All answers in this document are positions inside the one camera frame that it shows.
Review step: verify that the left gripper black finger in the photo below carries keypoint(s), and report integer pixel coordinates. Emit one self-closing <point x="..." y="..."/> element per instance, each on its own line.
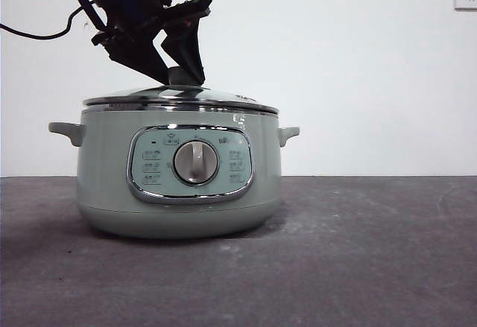
<point x="186" y="51"/>
<point x="138" y="55"/>

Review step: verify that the glass lid with green knob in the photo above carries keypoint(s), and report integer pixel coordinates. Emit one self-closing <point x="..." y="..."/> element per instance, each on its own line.
<point x="179" y="98"/>

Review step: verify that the sage green electric cooking pot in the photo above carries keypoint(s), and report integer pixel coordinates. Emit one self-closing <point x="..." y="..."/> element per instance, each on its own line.
<point x="104" y="178"/>

